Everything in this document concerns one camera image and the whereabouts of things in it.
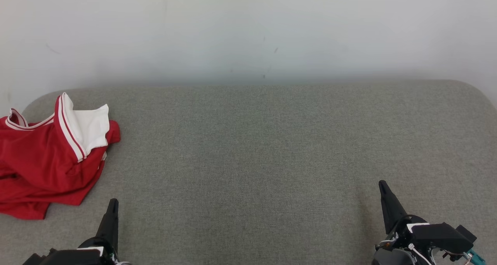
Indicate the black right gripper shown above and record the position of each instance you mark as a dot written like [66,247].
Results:
[435,238]

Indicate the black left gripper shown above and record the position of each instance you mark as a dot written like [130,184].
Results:
[89,257]

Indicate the red jersey with number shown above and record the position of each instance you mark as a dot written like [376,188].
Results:
[39,148]

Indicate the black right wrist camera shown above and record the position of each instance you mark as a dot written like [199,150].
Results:
[467,233]

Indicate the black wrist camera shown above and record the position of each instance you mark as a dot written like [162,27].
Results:
[35,261]
[467,233]

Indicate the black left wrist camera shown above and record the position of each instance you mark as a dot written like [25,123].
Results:
[35,261]

